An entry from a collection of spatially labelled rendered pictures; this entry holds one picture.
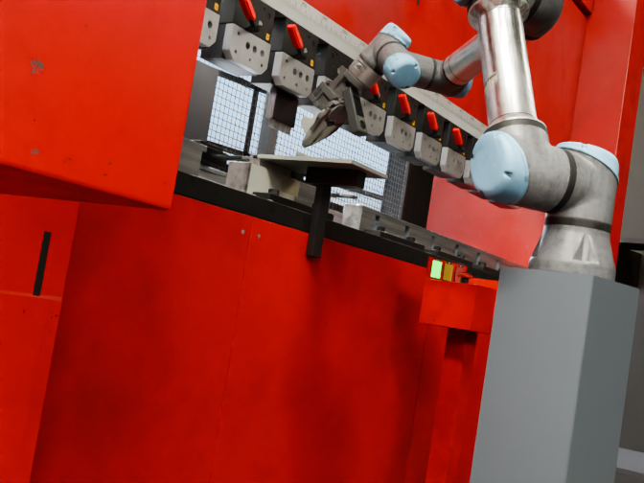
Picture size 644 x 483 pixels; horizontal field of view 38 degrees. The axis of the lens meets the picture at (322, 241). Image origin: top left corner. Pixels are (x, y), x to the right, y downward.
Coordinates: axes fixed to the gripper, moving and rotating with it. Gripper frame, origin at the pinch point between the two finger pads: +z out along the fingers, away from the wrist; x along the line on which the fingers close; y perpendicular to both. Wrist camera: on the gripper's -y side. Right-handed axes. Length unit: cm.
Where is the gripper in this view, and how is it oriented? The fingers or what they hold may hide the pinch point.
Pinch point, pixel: (308, 145)
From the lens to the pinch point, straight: 234.5
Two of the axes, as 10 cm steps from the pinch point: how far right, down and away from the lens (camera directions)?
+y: -5.5, -7.0, 4.6
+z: -6.6, 7.0, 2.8
